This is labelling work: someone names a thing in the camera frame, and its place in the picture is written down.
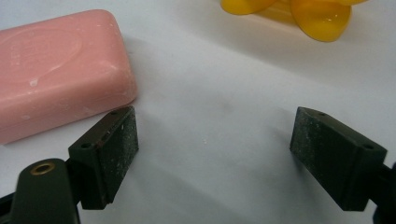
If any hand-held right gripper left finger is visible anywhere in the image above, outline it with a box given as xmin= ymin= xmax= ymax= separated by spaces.
xmin=67 ymin=105 xmax=140 ymax=211

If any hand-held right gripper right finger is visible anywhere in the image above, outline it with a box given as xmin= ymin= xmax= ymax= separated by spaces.
xmin=290 ymin=106 xmax=389 ymax=213

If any pink soap bar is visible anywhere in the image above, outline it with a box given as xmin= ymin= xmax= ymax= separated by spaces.
xmin=0 ymin=8 xmax=138 ymax=146

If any yellow plastic toy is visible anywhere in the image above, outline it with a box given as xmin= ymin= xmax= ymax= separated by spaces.
xmin=219 ymin=0 xmax=370 ymax=43

